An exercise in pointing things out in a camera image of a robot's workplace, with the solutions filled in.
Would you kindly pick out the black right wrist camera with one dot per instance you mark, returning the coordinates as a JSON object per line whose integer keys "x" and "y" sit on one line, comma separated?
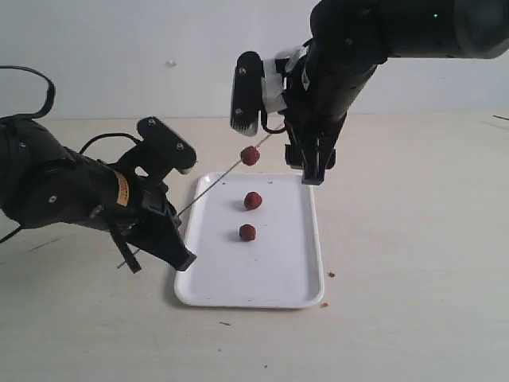
{"x": 263, "y": 87}

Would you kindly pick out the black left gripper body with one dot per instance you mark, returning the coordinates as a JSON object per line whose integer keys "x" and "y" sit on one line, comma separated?
{"x": 130, "y": 191}

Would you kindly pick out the red date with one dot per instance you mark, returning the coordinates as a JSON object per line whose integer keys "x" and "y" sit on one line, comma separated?
{"x": 250, "y": 155}
{"x": 247, "y": 232}
{"x": 252, "y": 201}

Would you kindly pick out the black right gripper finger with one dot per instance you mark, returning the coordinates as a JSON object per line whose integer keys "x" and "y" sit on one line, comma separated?
{"x": 319, "y": 155}
{"x": 293, "y": 156}

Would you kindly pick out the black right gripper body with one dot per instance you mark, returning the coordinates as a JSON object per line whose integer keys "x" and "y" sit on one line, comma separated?
{"x": 304, "y": 119}

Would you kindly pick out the red date top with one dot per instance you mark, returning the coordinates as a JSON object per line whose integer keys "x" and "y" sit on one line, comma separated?
{"x": 252, "y": 201}

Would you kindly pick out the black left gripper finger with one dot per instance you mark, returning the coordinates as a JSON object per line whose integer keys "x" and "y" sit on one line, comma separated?
{"x": 128, "y": 256}
{"x": 159, "y": 237}

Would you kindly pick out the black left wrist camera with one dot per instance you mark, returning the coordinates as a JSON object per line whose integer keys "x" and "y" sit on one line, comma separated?
{"x": 173, "y": 150}

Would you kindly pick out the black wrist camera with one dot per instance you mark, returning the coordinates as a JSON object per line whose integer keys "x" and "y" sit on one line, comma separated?
{"x": 173, "y": 150}
{"x": 263, "y": 87}

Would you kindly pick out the white rectangular plastic tray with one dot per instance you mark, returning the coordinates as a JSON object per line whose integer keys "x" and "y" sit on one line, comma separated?
{"x": 281, "y": 269}

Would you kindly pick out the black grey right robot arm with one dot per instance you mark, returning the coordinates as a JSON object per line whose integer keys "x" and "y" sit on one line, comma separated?
{"x": 350, "y": 39}

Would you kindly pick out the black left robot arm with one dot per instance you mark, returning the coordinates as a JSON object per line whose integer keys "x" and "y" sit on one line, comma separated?
{"x": 44, "y": 183}

